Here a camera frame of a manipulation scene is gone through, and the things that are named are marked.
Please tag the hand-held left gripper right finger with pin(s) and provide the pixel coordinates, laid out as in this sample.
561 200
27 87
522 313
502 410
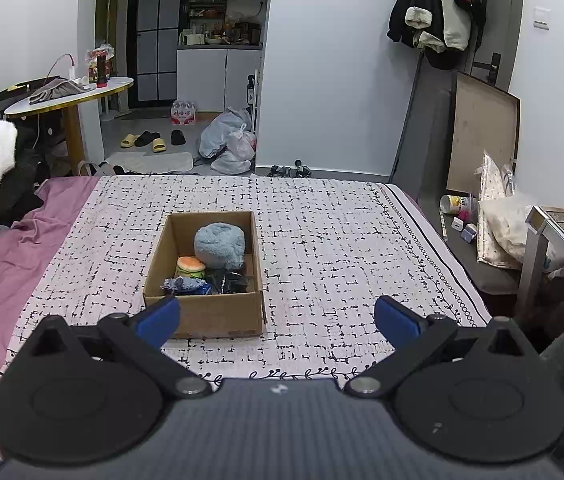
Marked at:
396 320

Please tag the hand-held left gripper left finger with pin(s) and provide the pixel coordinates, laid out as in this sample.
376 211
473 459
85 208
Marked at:
159 317

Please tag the denim plush toy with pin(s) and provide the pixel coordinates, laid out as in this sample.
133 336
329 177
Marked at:
187 287

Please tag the brown cardboard box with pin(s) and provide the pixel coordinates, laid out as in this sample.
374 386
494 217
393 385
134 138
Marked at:
212 312

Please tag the burger plush toy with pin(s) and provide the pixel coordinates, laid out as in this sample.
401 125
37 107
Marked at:
190 265

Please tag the black plush toy white patch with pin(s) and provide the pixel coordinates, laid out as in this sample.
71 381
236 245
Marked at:
237 282

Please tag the blue fluffy plush toy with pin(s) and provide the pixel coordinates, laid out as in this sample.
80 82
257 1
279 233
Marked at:
219 245

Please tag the silver metal table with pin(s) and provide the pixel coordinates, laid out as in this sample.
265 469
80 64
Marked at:
536 255

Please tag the white black patterned blanket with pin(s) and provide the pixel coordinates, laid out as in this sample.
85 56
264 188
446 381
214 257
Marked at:
337 250

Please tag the dark bedside bench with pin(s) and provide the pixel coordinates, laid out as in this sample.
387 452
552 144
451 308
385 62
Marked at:
471 260

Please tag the clear bag white filling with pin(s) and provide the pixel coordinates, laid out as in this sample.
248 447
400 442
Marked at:
506 225

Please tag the white charger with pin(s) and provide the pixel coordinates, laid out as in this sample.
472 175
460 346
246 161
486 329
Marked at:
458 225

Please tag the purple charger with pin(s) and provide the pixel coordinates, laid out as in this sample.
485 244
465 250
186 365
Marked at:
470 233

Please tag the white yellow paper cup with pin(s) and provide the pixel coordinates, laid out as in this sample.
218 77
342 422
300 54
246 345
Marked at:
451 204

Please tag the pink small object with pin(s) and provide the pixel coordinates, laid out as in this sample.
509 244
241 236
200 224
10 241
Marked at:
469 212

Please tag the gold patterned bag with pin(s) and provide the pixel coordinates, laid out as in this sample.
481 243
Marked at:
491 180

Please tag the beige floor mat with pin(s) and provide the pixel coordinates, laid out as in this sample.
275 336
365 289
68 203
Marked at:
152 162

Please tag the pink bed sheet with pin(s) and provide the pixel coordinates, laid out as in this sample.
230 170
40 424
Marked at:
7 265

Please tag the yellow slipper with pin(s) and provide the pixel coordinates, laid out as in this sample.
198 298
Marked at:
159 145
128 141

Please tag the black slipper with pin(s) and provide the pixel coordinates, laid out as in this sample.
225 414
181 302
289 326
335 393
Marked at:
147 138
178 137

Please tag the brown framed board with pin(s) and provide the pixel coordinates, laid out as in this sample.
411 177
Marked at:
481 135

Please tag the black clothing pile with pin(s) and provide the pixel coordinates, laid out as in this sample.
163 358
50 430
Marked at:
27 180

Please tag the white plastic bag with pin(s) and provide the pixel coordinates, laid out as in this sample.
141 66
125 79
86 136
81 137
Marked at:
242 145

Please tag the large bluish plastic bag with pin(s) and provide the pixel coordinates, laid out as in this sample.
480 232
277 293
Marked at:
217 132

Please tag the grey leaning panel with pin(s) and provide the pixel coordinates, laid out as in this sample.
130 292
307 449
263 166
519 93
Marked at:
421 125

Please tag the pack of water bottles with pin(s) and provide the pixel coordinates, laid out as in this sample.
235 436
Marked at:
184 112

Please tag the oval white table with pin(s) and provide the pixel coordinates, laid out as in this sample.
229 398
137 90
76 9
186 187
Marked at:
107 87

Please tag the white kitchen cabinet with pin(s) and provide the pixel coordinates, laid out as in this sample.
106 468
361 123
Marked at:
207 77

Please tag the grey cloth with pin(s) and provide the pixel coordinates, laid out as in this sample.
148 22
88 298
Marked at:
54 92

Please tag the red black bottle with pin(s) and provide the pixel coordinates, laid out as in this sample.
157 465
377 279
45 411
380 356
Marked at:
101 72

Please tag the black flat board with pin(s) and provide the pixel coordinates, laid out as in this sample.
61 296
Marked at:
12 91

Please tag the cluttered kitchen shelf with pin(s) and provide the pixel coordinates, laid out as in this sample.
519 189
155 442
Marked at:
222 20

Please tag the white light switch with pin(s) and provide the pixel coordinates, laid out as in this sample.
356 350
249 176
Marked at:
541 18

